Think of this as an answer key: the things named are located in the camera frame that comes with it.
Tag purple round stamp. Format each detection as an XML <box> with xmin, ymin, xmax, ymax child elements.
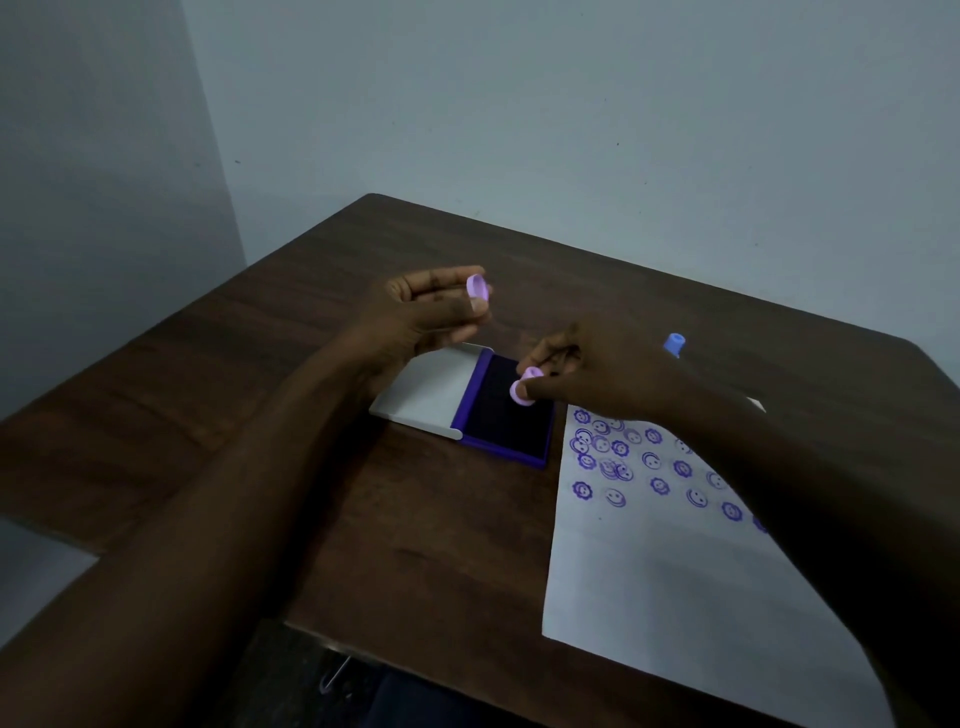
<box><xmin>509</xmin><ymin>365</ymin><xmax>546</xmax><ymax>408</ymax></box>

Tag white stamped paper sheet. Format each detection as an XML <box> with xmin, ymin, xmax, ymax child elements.
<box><xmin>540</xmin><ymin>396</ymin><xmax>898</xmax><ymax>728</ymax></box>

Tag person's left forearm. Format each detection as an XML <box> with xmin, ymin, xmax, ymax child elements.
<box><xmin>0</xmin><ymin>330</ymin><xmax>399</xmax><ymax>728</ymax></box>

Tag purple ink pad white lid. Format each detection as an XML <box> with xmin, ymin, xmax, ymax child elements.
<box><xmin>368</xmin><ymin>342</ymin><xmax>558</xmax><ymax>471</ymax></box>

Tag person's right forearm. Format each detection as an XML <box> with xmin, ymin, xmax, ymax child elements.
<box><xmin>675</xmin><ymin>375</ymin><xmax>960</xmax><ymax>728</ymax></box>

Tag person's left hand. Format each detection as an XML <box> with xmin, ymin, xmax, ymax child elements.
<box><xmin>357</xmin><ymin>265</ymin><xmax>494</xmax><ymax>380</ymax></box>

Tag person's right hand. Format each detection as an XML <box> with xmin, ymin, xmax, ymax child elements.
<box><xmin>516</xmin><ymin>318</ymin><xmax>702</xmax><ymax>430</ymax></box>

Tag person's dark trousers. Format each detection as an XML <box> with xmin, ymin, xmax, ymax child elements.
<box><xmin>358</xmin><ymin>666</ymin><xmax>545</xmax><ymax>728</ymax></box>

